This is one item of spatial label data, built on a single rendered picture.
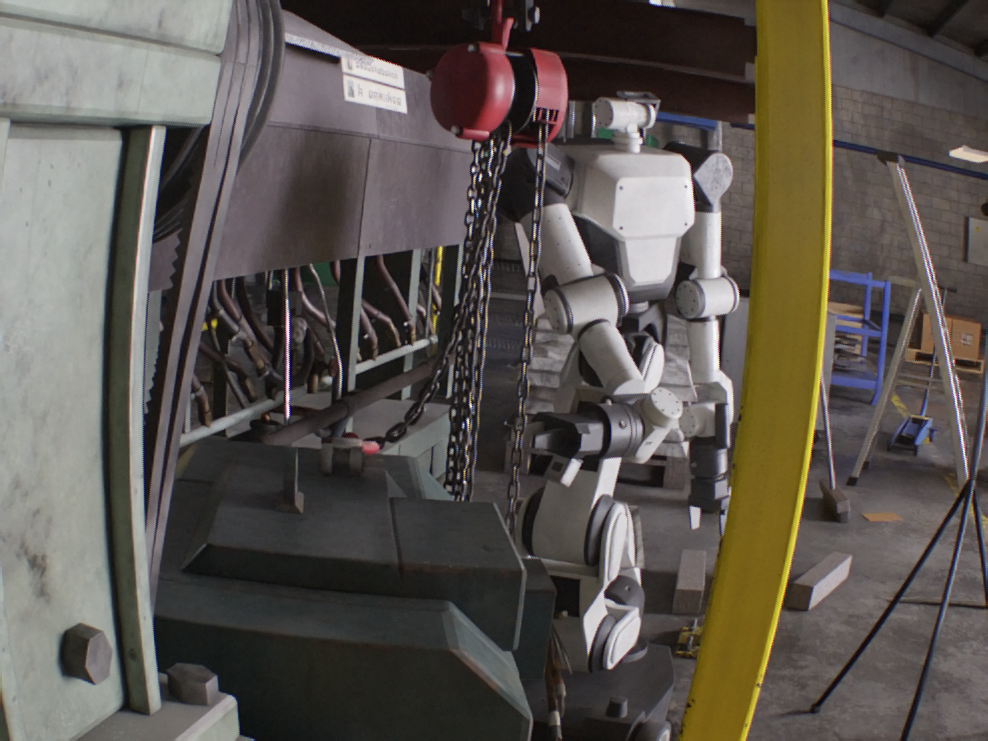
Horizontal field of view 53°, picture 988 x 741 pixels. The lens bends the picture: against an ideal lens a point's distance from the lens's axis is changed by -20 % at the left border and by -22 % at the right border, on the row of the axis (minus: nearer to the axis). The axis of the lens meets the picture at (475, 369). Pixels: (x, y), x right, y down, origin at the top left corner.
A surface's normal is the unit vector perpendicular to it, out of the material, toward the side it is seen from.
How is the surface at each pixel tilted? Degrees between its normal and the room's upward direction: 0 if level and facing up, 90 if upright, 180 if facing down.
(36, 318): 90
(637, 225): 96
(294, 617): 0
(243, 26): 80
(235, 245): 90
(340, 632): 0
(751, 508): 90
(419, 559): 0
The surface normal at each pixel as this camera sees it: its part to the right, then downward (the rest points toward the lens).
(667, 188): 0.51, 0.27
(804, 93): -0.23, 0.13
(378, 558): 0.08, -0.99
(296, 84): 0.96, -0.10
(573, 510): -0.28, -0.48
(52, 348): 0.97, 0.11
